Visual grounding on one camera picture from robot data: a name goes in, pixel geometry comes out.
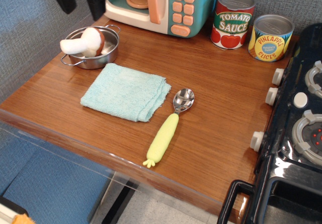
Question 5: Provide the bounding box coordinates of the plush white brown mushroom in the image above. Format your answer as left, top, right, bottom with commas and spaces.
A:
60, 27, 105, 57

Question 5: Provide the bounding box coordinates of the small metal pot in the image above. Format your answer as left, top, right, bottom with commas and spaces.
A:
60, 25, 121, 69

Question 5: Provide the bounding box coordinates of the toy teal microwave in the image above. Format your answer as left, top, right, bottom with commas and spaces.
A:
105, 0, 215, 38

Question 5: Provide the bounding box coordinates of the light blue folded cloth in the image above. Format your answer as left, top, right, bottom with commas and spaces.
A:
80, 63, 172, 122

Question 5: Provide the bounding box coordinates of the tomato sauce can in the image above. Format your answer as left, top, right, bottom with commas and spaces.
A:
211, 0, 256, 49

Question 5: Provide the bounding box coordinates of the pineapple slices can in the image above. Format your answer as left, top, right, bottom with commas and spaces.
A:
248, 14, 294, 62

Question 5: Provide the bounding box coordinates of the orange fuzzy object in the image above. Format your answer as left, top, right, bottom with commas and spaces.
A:
11, 214, 35, 224

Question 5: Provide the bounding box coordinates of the black toy stove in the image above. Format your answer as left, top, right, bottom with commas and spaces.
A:
217, 23, 321, 223

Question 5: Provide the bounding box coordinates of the spoon with green handle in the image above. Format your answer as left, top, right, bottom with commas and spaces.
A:
142, 89, 195, 168

